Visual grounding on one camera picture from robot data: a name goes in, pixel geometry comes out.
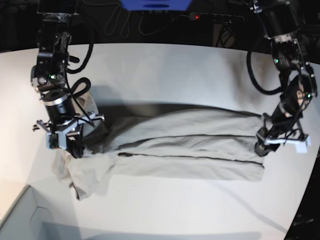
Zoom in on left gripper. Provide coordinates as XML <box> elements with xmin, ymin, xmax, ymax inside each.
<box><xmin>254</xmin><ymin>106</ymin><xmax>311</xmax><ymax>157</ymax></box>

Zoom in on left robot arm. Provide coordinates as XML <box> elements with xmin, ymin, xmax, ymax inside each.
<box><xmin>246</xmin><ymin>0</ymin><xmax>318</xmax><ymax>157</ymax></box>

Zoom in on beige t-shirt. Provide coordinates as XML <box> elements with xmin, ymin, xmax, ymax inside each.
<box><xmin>52</xmin><ymin>106</ymin><xmax>264</xmax><ymax>201</ymax></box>

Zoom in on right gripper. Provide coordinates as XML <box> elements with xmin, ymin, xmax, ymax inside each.
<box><xmin>32</xmin><ymin>92</ymin><xmax>105</xmax><ymax>159</ymax></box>

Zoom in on blue box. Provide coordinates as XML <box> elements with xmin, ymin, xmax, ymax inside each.
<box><xmin>120</xmin><ymin>0</ymin><xmax>192</xmax><ymax>11</ymax></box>

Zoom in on black power strip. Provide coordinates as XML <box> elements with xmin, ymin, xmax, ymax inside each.
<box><xmin>180</xmin><ymin>12</ymin><xmax>245</xmax><ymax>24</ymax></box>

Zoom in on white cable loops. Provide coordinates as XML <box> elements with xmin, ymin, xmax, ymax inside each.
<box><xmin>103</xmin><ymin>9</ymin><xmax>161</xmax><ymax>38</ymax></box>

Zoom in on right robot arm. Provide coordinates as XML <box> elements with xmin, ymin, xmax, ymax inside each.
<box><xmin>30</xmin><ymin>0</ymin><xmax>104</xmax><ymax>159</ymax></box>

